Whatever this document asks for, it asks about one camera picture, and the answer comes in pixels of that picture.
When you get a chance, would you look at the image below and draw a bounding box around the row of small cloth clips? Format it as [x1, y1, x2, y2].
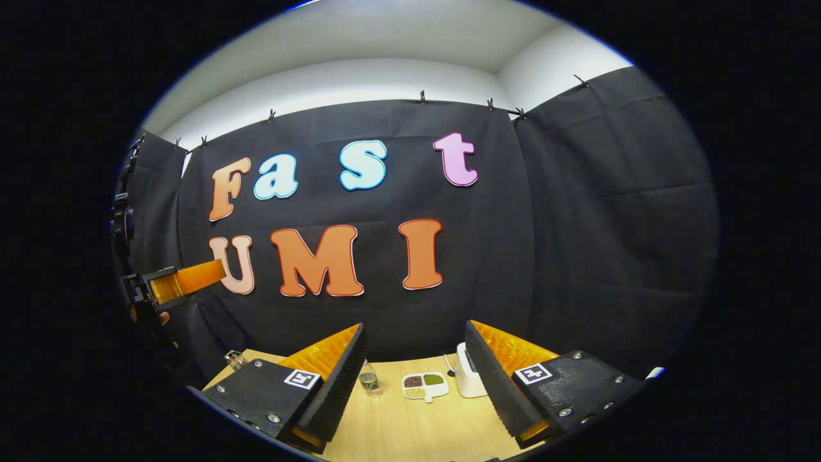
[172, 74, 592, 150]

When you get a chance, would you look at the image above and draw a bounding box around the black backdrop cloth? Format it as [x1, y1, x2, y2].
[122, 64, 722, 386]

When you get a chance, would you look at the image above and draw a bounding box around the clear plastic water bottle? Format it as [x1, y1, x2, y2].
[358, 361, 384, 397]

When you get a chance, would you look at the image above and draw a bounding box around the white toaster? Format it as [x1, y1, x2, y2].
[456, 342, 488, 398]

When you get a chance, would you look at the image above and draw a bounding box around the white divided dish of beans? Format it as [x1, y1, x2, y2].
[402, 372, 450, 403]

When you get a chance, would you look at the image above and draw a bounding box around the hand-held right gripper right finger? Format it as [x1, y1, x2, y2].
[464, 320, 645, 450]

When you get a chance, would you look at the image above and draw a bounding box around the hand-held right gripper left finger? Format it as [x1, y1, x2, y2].
[202, 323, 370, 455]

